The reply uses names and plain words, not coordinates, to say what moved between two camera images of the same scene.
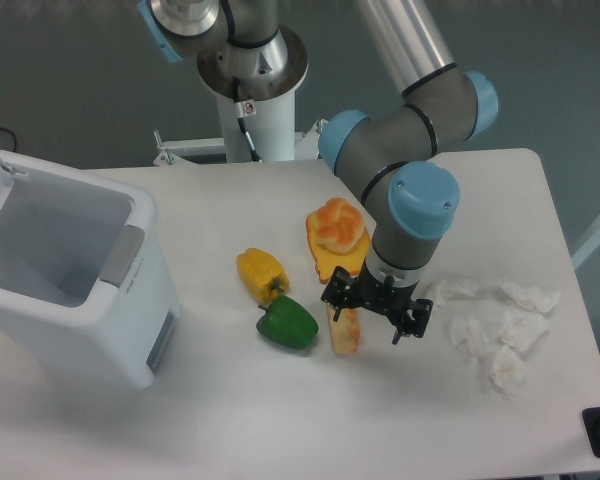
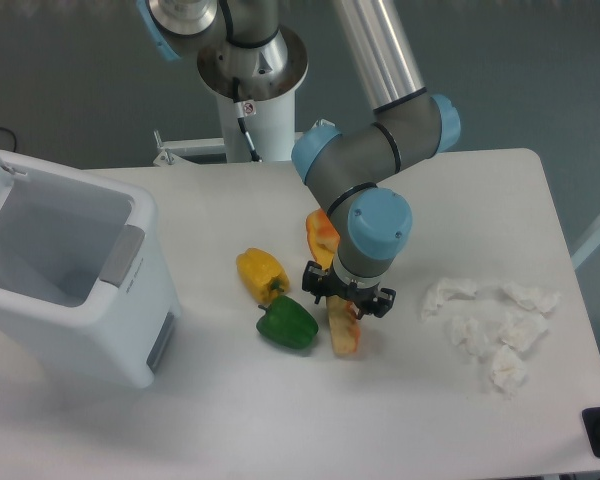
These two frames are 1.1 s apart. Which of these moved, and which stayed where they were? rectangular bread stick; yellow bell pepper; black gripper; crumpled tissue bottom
Moved: black gripper
Stayed: rectangular bread stick; crumpled tissue bottom; yellow bell pepper
